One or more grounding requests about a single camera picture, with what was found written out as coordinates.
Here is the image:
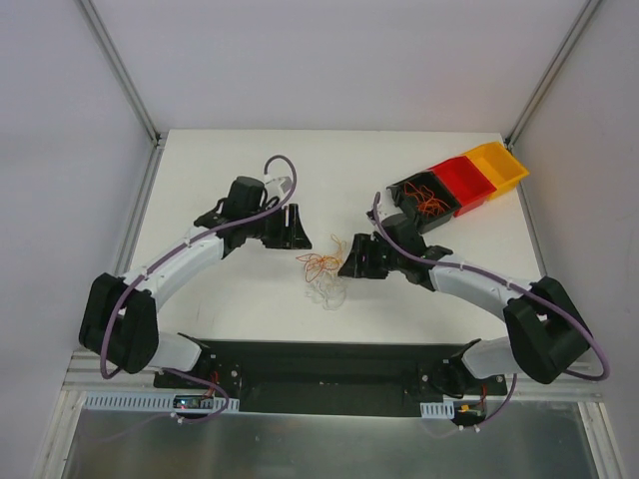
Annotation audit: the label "left aluminium frame post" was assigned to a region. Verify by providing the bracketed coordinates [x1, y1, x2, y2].
[74, 0, 169, 146]

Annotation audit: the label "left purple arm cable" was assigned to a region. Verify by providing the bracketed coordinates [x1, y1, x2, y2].
[99, 156, 299, 425]

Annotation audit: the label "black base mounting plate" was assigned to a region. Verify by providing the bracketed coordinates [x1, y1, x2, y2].
[152, 339, 510, 418]

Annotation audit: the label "aluminium frame post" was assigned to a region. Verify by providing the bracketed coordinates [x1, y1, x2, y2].
[504, 0, 605, 151]
[74, 0, 169, 146]

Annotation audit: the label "red plastic bin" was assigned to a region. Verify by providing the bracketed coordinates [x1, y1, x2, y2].
[430, 156, 496, 218]

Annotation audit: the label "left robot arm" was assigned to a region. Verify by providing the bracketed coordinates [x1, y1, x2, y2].
[79, 176, 312, 388]

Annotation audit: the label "white cable duct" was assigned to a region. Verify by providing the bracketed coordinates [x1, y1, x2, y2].
[84, 392, 240, 415]
[419, 401, 455, 420]

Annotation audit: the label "right white cable duct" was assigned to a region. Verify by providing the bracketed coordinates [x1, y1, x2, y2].
[419, 401, 455, 420]

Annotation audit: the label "left white cable duct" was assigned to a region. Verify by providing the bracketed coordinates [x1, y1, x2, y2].
[84, 392, 240, 415]

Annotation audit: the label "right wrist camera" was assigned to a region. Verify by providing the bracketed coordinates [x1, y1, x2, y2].
[366, 206, 384, 224]

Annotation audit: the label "yellow plastic bin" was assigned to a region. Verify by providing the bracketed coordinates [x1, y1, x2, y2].
[464, 142, 529, 201]

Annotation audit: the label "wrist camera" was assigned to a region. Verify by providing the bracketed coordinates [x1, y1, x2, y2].
[366, 206, 384, 224]
[264, 174, 293, 200]

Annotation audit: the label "black plastic bin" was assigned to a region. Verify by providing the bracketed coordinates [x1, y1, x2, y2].
[386, 171, 459, 235]

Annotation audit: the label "right aluminium frame post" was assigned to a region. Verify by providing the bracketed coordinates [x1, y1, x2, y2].
[504, 0, 605, 151]

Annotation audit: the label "tangled white cables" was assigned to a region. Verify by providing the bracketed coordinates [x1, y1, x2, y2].
[305, 276, 348, 311]

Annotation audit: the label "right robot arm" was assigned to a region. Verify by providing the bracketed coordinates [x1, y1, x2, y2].
[338, 215, 591, 396]

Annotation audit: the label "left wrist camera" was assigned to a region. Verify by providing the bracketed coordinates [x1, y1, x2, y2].
[264, 174, 293, 200]

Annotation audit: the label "orange cables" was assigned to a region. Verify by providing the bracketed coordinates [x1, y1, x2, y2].
[295, 233, 350, 285]
[402, 180, 450, 219]

